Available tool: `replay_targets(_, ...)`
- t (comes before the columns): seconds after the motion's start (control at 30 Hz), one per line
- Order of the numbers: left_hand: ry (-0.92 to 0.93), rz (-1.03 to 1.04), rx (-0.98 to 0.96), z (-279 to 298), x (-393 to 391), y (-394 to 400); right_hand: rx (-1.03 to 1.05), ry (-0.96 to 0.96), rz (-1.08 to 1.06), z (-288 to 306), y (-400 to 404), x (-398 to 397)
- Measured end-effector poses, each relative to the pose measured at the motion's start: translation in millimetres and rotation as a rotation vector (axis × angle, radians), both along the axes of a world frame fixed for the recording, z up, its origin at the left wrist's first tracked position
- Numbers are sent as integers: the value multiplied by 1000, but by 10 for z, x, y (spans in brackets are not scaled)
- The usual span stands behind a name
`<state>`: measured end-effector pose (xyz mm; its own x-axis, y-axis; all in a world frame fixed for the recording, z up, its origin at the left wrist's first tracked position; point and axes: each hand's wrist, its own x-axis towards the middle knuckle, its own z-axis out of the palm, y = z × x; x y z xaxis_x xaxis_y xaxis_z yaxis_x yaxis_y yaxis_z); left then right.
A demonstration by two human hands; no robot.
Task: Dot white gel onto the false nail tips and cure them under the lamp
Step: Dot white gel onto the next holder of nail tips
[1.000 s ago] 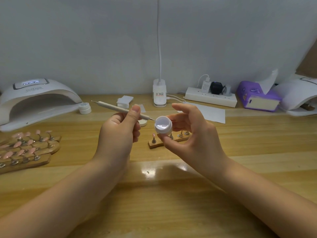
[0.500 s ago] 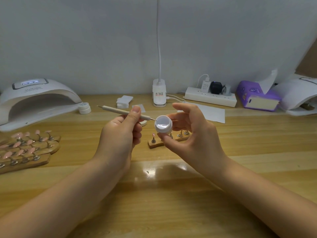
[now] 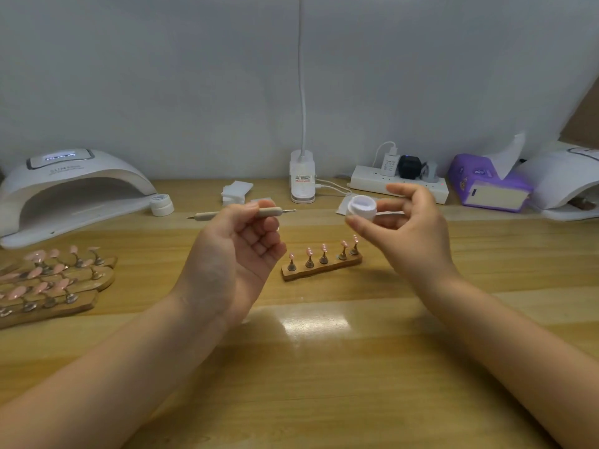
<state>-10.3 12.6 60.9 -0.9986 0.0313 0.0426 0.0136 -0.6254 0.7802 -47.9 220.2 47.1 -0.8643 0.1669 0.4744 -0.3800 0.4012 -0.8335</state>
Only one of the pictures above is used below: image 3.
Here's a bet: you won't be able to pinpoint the person's left hand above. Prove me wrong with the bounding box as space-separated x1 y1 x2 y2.
170 199 288 328

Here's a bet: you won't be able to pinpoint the person's right hand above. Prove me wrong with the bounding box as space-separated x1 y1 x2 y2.
344 183 460 297

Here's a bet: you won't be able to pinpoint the grey dotting pen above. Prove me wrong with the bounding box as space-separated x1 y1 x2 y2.
188 207 298 221

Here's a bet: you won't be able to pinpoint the white gel jar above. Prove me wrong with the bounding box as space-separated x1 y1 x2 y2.
347 194 378 223

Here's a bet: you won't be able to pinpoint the wooden nail holder strip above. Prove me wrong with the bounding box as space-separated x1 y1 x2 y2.
281 235 364 282

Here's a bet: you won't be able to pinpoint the white nail lamp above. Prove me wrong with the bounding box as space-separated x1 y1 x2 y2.
519 143 599 223
0 148 158 251

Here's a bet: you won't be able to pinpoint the wooden stands with pink nails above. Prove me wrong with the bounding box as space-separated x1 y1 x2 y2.
0 244 118 330

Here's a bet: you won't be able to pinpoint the person's left forearm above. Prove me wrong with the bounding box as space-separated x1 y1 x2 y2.
0 292 230 449

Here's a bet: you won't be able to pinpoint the person's right forearm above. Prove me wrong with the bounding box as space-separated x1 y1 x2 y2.
421 271 599 449

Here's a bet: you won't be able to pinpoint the white desk lamp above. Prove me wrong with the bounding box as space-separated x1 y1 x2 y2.
289 0 318 204

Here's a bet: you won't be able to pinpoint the white paper sheet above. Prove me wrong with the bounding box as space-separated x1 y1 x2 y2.
337 193 408 221

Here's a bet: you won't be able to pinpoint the stack of white cotton pads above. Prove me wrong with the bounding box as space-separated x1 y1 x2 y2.
221 180 255 206

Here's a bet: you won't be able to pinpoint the black plug adapter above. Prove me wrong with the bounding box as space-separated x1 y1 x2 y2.
397 155 424 180

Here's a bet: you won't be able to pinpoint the white power strip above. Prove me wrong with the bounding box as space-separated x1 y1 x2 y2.
350 164 450 205

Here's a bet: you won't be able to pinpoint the purple tissue box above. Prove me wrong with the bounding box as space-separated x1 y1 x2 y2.
447 153 535 213

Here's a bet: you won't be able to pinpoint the small closed white jar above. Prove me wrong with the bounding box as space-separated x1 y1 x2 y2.
150 193 175 217

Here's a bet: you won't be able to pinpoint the white tissue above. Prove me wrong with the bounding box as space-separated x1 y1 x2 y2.
489 132 526 180

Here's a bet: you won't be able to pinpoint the brown wooden board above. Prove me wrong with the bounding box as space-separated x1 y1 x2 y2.
562 79 599 150

